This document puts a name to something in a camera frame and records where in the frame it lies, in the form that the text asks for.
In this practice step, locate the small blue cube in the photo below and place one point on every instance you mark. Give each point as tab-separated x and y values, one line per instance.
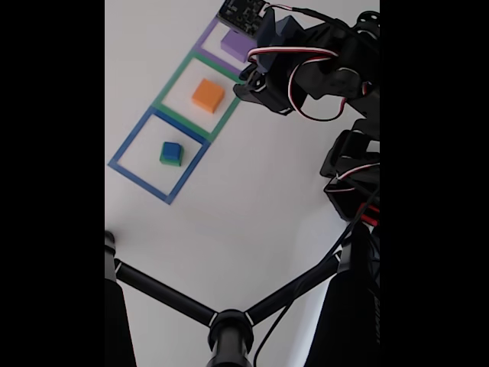
170	150

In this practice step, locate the green block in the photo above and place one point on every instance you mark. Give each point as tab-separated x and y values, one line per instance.
173	162

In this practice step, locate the black camera tripod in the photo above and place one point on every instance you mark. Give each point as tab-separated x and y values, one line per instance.
229	336

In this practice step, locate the purple tape square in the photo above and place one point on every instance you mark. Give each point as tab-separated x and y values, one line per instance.
208	32

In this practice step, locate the orange block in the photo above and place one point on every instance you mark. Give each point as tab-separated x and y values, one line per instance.
208	95

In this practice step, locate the camera board with blue mount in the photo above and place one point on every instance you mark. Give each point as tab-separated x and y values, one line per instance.
244	11

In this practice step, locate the green tape square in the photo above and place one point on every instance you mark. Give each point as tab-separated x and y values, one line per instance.
173	80

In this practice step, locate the purple block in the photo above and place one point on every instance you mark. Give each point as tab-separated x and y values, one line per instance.
235	44

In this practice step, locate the blue tape square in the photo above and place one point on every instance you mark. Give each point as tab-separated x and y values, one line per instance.
139	183

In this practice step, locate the red clamp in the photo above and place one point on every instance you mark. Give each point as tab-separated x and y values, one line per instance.
370	219

